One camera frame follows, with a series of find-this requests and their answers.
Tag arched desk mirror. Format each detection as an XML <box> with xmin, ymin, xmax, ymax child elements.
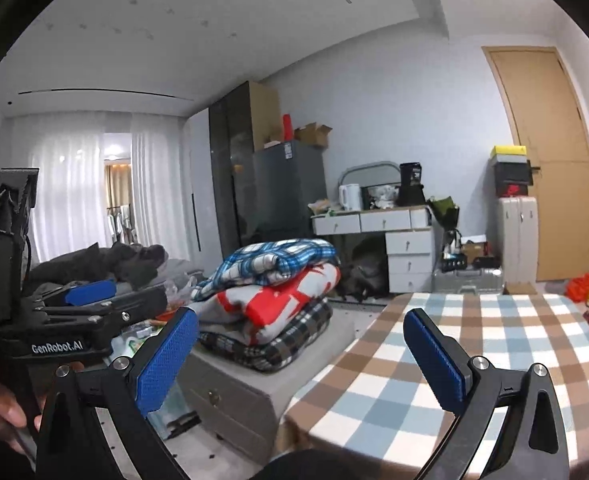
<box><xmin>337</xmin><ymin>161</ymin><xmax>400</xmax><ymax>208</ymax></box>

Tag dark grey fridge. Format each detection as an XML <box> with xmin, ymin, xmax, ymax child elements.
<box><xmin>252</xmin><ymin>140</ymin><xmax>327</xmax><ymax>246</ymax></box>

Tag dark grey backpack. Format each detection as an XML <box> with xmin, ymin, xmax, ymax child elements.
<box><xmin>338</xmin><ymin>237</ymin><xmax>390</xmax><ymax>302</ymax></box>

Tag grey plaid folded blanket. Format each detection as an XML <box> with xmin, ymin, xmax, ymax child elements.
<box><xmin>197</xmin><ymin>297</ymin><xmax>335</xmax><ymax>373</ymax></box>

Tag pile of dark clothes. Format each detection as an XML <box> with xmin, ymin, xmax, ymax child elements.
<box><xmin>24</xmin><ymin>242</ymin><xmax>170</xmax><ymax>291</ymax></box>

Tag white sheer curtains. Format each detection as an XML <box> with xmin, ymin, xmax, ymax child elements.
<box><xmin>4</xmin><ymin>110</ymin><xmax>195</xmax><ymax>263</ymax></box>

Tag wooden door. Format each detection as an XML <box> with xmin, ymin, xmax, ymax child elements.
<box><xmin>481</xmin><ymin>46</ymin><xmax>589</xmax><ymax>283</ymax></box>

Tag red plastic bag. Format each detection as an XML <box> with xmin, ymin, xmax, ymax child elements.
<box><xmin>567</xmin><ymin>272</ymin><xmax>589</xmax><ymax>303</ymax></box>

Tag red white folded blanket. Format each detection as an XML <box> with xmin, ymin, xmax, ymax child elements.
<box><xmin>189</xmin><ymin>262</ymin><xmax>342</xmax><ymax>346</ymax></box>

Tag white electric kettle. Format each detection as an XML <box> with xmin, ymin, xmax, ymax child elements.
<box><xmin>338</xmin><ymin>183</ymin><xmax>362</xmax><ymax>212</ymax></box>

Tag blue plaid shirt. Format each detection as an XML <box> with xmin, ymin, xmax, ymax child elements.
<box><xmin>194</xmin><ymin>239</ymin><xmax>340</xmax><ymax>301</ymax></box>

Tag dark wrapped flower bouquet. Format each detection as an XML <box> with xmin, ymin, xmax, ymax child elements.
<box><xmin>427</xmin><ymin>197</ymin><xmax>462</xmax><ymax>253</ymax></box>

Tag white desk with drawers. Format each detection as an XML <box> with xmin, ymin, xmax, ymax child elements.
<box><xmin>311</xmin><ymin>205</ymin><xmax>435</xmax><ymax>293</ymax></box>

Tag silver hard suitcase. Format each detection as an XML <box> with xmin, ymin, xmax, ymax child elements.
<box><xmin>431</xmin><ymin>265</ymin><xmax>505</xmax><ymax>295</ymax></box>

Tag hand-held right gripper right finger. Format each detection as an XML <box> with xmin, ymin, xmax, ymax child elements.
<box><xmin>403</xmin><ymin>308</ymin><xmax>571</xmax><ymax>480</ymax></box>

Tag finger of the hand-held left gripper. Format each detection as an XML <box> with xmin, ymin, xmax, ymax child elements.
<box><xmin>39</xmin><ymin>287</ymin><xmax>169</xmax><ymax>333</ymax></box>
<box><xmin>27</xmin><ymin>279</ymin><xmax>120</xmax><ymax>311</ymax></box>

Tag black box with red print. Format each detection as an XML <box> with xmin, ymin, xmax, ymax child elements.
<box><xmin>493</xmin><ymin>160</ymin><xmax>532</xmax><ymax>198</ymax></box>

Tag snack packets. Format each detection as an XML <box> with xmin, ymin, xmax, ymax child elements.
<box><xmin>308</xmin><ymin>199</ymin><xmax>342</xmax><ymax>216</ymax></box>

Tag person's dark trouser leg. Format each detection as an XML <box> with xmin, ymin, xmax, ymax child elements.
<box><xmin>259</xmin><ymin>449</ymin><xmax>375</xmax><ymax>480</ymax></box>

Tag black coffee machine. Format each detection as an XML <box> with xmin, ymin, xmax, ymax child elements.
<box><xmin>397</xmin><ymin>162</ymin><xmax>427</xmax><ymax>207</ymax></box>

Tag grey bedside cabinet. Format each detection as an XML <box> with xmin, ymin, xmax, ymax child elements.
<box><xmin>177</xmin><ymin>310</ymin><xmax>355</xmax><ymax>453</ymax></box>

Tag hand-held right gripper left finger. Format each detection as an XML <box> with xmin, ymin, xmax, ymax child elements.
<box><xmin>34</xmin><ymin>306</ymin><xmax>201</xmax><ymax>480</ymax></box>

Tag open cardboard box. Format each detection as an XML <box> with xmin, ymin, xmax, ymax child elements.
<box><xmin>294</xmin><ymin>122</ymin><xmax>332</xmax><ymax>148</ymax></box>

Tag beige upright cabinet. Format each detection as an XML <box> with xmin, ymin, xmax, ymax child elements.
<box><xmin>497</xmin><ymin>196</ymin><xmax>539</xmax><ymax>285</ymax></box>

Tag dark glass wardrobe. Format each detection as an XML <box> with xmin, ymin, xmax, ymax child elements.
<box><xmin>208</xmin><ymin>80</ymin><xmax>281</xmax><ymax>261</ymax></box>

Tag white tea set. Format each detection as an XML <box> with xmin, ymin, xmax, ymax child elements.
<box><xmin>367</xmin><ymin>185</ymin><xmax>397</xmax><ymax>210</ymax></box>

